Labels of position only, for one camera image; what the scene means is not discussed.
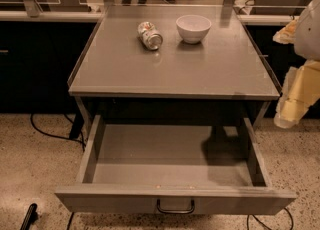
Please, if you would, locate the black drawer handle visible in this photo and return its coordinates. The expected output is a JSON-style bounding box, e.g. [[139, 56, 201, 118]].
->
[[156, 199, 195, 215]]

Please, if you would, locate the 7up soda can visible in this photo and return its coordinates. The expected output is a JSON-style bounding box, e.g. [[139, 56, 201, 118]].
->
[[137, 21, 163, 51]]

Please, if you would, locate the black floor cable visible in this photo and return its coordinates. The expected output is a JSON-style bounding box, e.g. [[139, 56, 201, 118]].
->
[[29, 113, 87, 152], [246, 207, 295, 230]]

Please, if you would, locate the black floor cable left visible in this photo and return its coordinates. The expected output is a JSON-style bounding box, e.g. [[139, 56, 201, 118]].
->
[[29, 113, 87, 152]]

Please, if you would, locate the black floor cable right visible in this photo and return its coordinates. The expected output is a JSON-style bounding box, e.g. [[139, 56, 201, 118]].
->
[[246, 207, 295, 230]]

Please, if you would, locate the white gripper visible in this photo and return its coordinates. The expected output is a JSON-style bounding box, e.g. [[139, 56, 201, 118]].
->
[[273, 0, 320, 129]]

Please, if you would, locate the white ceramic bowl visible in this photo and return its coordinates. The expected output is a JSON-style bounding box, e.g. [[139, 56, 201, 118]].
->
[[176, 15, 212, 44]]

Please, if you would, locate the black object on floor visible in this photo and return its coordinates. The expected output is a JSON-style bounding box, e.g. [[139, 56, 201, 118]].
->
[[20, 203, 38, 230]]

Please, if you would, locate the grey open top drawer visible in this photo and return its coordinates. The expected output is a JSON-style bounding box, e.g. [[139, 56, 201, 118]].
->
[[54, 114, 297, 216]]

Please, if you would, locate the grey cabinet table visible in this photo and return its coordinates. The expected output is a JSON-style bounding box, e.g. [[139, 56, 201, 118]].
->
[[69, 5, 279, 128]]

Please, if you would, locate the left dark counter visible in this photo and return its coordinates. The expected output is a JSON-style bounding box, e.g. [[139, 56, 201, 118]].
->
[[0, 0, 97, 113]]

